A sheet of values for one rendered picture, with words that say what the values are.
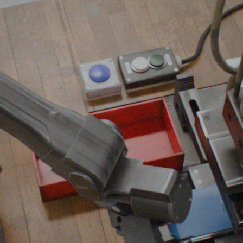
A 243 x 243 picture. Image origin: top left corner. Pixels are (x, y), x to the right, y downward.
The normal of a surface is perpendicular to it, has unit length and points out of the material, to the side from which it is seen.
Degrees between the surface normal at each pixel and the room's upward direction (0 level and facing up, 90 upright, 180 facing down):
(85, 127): 26
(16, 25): 0
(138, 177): 22
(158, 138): 0
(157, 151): 0
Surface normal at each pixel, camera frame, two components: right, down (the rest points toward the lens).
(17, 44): 0.00, -0.54
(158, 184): -0.34, -0.62
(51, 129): 0.41, -0.34
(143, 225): -0.46, -0.31
